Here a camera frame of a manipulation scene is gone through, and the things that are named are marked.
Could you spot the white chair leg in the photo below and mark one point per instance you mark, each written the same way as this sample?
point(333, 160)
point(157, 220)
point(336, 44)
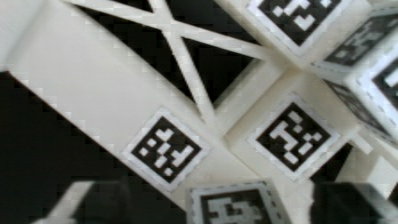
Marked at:
point(359, 72)
point(240, 203)

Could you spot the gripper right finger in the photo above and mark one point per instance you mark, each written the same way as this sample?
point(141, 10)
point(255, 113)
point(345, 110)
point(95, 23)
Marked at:
point(351, 204)

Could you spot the white chair back frame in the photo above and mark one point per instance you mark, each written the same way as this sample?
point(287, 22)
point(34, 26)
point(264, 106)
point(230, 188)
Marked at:
point(180, 78)

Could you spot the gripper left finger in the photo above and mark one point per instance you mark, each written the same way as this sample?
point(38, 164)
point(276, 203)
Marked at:
point(89, 205)

